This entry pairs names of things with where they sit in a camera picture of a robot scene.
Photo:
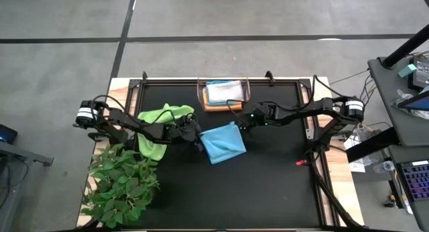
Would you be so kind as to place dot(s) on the clear plastic bag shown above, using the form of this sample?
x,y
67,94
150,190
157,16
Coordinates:
x,y
400,99

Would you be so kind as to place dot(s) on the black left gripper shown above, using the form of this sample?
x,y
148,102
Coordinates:
x,y
189,131

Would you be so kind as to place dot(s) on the white paper sheets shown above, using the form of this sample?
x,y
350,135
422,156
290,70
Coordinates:
x,y
358,166

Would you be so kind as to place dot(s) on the grey keyboard desk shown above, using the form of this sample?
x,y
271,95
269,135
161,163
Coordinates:
x,y
402,155

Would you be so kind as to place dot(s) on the clear water bottle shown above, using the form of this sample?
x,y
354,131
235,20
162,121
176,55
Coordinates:
x,y
385,166

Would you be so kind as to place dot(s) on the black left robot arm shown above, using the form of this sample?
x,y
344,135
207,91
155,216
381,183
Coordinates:
x,y
134,124

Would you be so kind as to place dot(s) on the dark device with blue light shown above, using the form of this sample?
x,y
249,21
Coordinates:
x,y
6,134

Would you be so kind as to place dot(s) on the black tablet device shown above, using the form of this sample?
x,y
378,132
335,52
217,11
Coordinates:
x,y
420,74

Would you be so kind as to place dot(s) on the green artificial plant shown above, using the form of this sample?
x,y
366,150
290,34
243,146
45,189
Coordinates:
x,y
117,191

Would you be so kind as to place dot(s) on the backlit black keyboard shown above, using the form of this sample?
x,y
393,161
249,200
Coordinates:
x,y
417,181

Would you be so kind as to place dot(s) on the grey side desk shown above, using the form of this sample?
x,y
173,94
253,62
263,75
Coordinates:
x,y
392,124

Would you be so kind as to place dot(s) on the clear plastic bin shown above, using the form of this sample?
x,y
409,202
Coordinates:
x,y
248,91

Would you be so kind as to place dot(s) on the black round pole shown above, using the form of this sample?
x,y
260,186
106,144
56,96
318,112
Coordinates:
x,y
405,47

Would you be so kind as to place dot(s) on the green microfiber towel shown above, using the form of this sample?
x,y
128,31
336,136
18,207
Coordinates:
x,y
152,148

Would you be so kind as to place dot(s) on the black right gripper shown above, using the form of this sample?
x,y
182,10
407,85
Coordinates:
x,y
263,114

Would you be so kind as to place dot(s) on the grey metal side table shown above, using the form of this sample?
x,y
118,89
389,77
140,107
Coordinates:
x,y
20,155

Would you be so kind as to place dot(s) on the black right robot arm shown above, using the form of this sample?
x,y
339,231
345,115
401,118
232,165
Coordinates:
x,y
318,108

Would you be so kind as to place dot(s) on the light blue microfiber towel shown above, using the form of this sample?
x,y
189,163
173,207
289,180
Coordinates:
x,y
223,143

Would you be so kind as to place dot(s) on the grey waffle-weave towel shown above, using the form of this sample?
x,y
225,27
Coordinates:
x,y
224,91

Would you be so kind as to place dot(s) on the small red tag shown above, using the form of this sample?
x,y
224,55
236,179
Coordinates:
x,y
300,162

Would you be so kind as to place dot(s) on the dark laptop screen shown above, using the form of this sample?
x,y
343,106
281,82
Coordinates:
x,y
419,103

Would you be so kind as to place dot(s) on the black aluminium table frame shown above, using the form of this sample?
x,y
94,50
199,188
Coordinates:
x,y
167,81

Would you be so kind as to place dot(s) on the black crossbar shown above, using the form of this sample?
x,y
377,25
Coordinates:
x,y
372,145

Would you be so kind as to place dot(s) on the orange microfiber towel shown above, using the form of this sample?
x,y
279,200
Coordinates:
x,y
221,108

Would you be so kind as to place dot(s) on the small teal box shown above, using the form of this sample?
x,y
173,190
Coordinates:
x,y
407,71

